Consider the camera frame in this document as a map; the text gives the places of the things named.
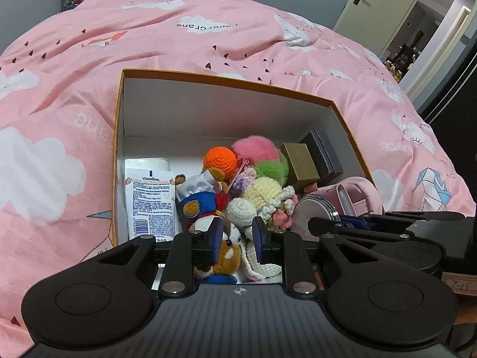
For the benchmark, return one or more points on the crochet doll with flowers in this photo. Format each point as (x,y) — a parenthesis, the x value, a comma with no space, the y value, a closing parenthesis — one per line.
(261,190)

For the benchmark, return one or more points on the orange cardboard box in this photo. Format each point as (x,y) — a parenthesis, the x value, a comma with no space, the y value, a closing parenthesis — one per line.
(223,112)

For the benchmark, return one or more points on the round pink compact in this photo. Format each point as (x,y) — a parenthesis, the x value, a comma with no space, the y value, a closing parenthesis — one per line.
(309,212)

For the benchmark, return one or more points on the pink fabric pouch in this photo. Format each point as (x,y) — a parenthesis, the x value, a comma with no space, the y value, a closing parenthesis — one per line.
(365,194)

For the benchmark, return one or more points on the dark cabinet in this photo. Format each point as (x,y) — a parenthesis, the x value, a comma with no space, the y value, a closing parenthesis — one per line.
(454,108)

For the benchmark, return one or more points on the pink fluffy pompom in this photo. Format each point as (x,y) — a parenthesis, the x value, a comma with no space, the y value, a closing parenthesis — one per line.
(257,151)

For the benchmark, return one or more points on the green fluffy pompom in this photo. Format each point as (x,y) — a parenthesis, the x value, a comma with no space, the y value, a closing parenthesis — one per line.
(272,169)

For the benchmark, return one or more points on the gold gift box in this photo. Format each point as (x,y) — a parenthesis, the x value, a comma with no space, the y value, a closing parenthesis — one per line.
(300,164)

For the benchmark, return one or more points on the white lotion tube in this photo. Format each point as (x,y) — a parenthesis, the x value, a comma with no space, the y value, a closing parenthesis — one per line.
(149,201)

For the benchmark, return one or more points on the brown bear plush toy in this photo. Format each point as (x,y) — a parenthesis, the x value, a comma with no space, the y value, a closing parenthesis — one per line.
(197,201)

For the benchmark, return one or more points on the pale green door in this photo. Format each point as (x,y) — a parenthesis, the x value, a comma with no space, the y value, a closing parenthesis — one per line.
(357,18)

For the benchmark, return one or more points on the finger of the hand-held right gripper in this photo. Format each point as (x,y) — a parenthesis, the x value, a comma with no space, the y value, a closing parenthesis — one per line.
(324,224)
(354,222)

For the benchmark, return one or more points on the dark grey gift box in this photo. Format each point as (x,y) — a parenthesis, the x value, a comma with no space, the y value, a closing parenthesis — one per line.
(324,153)

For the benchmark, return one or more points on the pink printed blanket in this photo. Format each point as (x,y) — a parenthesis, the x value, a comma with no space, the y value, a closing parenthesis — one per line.
(186,44)

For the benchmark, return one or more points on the orange crochet ball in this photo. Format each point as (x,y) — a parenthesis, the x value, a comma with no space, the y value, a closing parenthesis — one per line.
(220,160)

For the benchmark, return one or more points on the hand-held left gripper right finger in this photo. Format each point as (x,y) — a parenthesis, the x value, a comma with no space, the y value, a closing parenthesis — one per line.
(259,240)

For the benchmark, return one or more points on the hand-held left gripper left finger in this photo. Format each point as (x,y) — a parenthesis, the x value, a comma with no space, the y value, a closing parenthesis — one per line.
(215,240)

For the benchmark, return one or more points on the white glasses case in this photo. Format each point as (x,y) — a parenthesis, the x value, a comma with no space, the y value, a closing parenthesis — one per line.
(149,164)

